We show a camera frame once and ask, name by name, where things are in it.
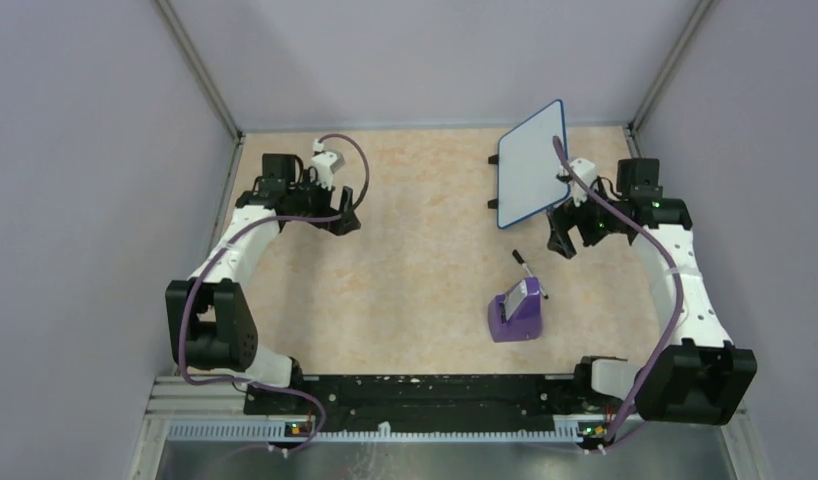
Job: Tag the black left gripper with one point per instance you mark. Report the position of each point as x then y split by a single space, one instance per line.
347 220

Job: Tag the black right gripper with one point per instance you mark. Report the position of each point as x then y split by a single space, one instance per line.
563 218

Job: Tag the blue framed whiteboard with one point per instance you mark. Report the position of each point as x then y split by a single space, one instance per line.
528 166

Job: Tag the white black marker pen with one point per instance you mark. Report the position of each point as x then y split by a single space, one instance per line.
522 262

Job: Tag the purple whiteboard eraser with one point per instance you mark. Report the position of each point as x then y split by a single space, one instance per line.
515 316

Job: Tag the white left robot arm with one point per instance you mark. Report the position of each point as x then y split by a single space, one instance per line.
210 323

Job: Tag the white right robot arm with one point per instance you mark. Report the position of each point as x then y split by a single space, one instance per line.
696 373

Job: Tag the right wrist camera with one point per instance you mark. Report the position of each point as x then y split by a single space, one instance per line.
578 174

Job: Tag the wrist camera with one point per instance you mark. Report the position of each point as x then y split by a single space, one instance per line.
326 164
578 174

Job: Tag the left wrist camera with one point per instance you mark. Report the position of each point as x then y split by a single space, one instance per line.
326 164

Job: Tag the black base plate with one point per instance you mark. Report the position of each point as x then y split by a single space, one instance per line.
485 403

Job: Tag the white slotted cable duct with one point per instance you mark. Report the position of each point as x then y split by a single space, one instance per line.
279 432

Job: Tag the aluminium frame rail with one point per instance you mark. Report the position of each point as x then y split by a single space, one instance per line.
172 398

